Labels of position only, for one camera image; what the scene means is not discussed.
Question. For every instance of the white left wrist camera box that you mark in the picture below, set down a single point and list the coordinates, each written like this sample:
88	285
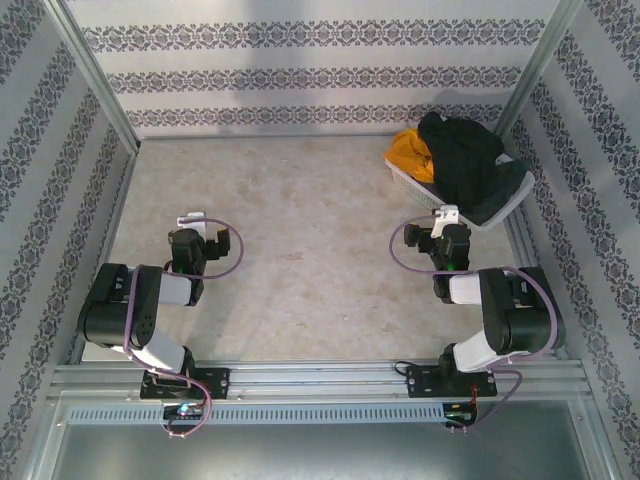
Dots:
192	222

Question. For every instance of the white plastic laundry basket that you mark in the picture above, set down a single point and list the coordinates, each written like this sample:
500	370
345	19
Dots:
415	187

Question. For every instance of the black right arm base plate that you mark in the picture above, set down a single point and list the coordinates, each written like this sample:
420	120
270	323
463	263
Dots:
425	381

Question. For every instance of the yellow t-shirt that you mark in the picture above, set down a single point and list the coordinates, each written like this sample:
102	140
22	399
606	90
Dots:
407	150

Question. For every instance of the black t-shirt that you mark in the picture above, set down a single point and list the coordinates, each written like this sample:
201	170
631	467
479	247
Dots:
465	155

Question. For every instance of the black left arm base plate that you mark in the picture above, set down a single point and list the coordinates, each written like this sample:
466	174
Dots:
215	382

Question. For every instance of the aluminium frame post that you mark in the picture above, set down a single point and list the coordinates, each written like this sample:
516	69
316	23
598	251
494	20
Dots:
535	70
95	80

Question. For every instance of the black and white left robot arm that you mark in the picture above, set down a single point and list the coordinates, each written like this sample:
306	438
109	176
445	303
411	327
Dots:
105	310

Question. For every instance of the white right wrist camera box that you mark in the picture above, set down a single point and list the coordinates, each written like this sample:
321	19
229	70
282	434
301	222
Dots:
445	220

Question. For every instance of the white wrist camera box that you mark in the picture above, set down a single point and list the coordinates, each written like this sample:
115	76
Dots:
192	222
445	220

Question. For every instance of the aluminium mounting rail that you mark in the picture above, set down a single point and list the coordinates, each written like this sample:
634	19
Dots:
320	375

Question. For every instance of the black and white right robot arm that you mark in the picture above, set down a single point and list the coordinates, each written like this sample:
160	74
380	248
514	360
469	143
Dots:
520	320

